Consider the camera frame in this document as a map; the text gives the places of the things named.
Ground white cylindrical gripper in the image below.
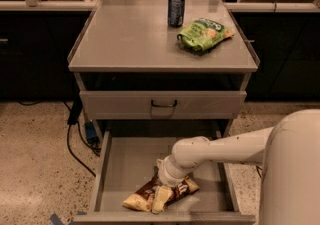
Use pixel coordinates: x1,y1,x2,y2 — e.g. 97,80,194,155
152,155,192,214

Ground brown sea salt chip bag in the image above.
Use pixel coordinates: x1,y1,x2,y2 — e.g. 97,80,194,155
122,175,200,212

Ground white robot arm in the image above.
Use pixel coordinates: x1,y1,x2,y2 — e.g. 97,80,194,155
158,109,320,225

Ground open grey middle drawer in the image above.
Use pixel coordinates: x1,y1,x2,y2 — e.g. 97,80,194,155
74,133,256,225

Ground closed grey upper drawer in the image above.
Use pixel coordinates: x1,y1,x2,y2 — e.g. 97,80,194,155
80,91,246,120

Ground grey metal drawer cabinet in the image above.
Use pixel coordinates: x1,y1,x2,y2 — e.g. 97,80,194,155
69,0,258,137

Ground green chip bag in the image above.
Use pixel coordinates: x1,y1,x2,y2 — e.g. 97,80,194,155
177,18,234,51

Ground blue power adapter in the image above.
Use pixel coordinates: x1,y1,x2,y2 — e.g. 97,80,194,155
84,122,99,144

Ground blue floor tape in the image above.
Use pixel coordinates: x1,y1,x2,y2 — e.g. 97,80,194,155
49,210,88,225

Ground blue soda can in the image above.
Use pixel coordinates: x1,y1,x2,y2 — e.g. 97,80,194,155
168,0,185,27

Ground black lab bench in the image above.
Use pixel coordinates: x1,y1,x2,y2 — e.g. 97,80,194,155
0,9,91,101

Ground black drawer handle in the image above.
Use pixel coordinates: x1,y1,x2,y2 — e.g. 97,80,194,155
150,99,178,108

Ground black power cable left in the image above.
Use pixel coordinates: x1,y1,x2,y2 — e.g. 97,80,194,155
16,98,102,178

